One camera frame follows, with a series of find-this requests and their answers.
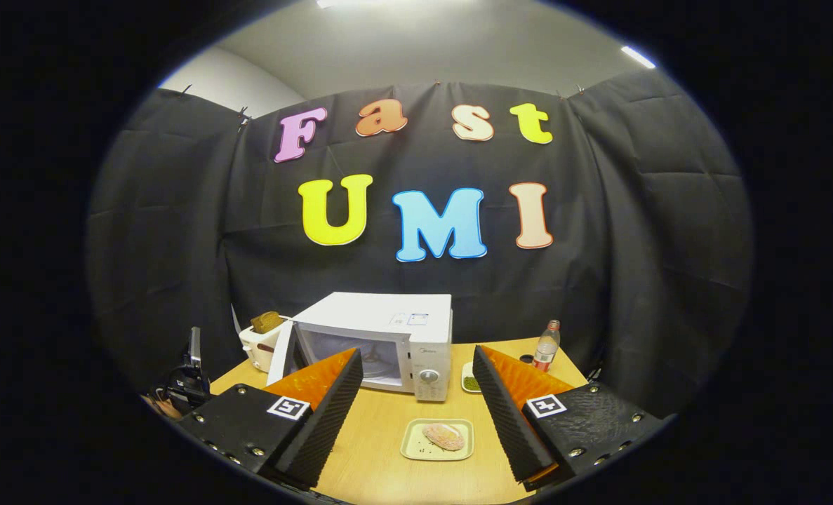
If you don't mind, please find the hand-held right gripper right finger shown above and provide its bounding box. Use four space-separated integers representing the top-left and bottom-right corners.
472 344 662 492

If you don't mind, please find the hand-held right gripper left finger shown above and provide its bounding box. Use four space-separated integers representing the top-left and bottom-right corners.
178 347 364 490

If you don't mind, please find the sesame bread bun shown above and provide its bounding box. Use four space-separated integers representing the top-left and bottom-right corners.
422 422 466 452

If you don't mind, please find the white microwave oven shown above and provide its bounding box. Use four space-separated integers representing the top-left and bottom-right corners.
267 292 453 403

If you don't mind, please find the white toaster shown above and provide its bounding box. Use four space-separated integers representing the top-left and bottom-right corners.
239 316 292 373

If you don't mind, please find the clear bottle with red label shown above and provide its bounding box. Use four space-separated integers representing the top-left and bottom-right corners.
533 320 561 372

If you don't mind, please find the pale green square plate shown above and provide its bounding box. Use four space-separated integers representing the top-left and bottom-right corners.
400 418 474 462

